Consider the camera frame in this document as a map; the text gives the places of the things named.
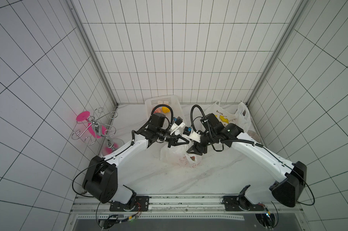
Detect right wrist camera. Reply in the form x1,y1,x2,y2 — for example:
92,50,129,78
182,127,201,142

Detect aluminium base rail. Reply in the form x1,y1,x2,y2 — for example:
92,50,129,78
65,194,311,231

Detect white perforated plastic basket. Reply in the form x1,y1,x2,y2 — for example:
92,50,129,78
145,95,188,125

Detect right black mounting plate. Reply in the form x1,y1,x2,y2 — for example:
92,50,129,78
222,195,264,212

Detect white bag cartoon print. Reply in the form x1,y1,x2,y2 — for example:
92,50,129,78
205,101,252,133

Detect pink wine glass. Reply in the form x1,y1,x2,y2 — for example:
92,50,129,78
87,122,107,139
76,111,90,122

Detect pink wine glass lower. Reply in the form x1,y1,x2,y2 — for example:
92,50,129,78
87,122,107,139

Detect chrome wire glass rack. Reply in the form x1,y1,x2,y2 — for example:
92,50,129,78
71,107,124,157

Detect black mounting plate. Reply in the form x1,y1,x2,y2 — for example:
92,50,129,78
109,196,150,212
222,195,264,212

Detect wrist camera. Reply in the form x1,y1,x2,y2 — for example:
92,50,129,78
170,117,185,135
182,127,201,142

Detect white bag red lettering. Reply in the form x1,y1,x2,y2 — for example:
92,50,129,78
160,142,202,167

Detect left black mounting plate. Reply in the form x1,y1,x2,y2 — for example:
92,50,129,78
109,196,150,212

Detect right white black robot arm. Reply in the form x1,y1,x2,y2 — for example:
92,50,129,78
187,113,307,208

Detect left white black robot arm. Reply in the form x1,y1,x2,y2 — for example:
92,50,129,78
82,113,189,207

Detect pink wine glass upper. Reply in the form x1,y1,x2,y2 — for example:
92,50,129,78
76,111,90,122

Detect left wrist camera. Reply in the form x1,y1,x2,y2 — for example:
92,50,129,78
170,117,185,135

